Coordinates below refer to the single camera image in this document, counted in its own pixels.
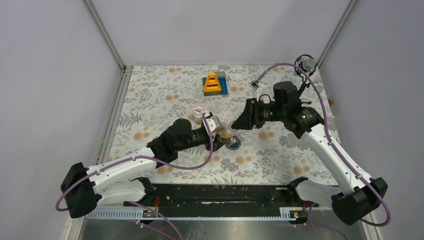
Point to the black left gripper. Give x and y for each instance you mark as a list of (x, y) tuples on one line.
[(218, 142)]

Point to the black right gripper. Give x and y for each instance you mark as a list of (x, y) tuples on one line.
[(250, 116)]

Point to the small amber pill bottle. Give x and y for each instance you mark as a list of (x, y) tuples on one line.
[(225, 133)]

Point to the round clear blue pill case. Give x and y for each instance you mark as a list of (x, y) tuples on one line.
[(234, 143)]

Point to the white cap amber pill bottle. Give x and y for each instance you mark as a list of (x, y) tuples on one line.
[(198, 113)]

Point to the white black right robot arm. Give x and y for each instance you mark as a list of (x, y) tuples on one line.
[(357, 193)]

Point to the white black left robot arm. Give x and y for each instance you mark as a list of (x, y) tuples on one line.
[(87, 187)]

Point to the floral patterned table mat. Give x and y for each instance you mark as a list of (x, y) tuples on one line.
[(157, 95)]

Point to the yellow pyramid toy on blocks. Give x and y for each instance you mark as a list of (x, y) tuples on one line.
[(215, 84)]

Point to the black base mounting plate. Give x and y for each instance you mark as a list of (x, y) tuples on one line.
[(221, 198)]

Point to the black microphone on tripod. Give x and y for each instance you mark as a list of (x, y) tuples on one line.
[(305, 66)]

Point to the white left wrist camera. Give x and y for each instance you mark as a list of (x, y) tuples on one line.
[(212, 122)]

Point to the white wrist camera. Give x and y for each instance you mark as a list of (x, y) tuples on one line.
[(212, 122), (259, 88)]

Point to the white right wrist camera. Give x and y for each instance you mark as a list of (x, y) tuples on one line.
[(259, 88)]

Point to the white slotted cable duct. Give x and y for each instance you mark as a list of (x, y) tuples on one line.
[(279, 214)]

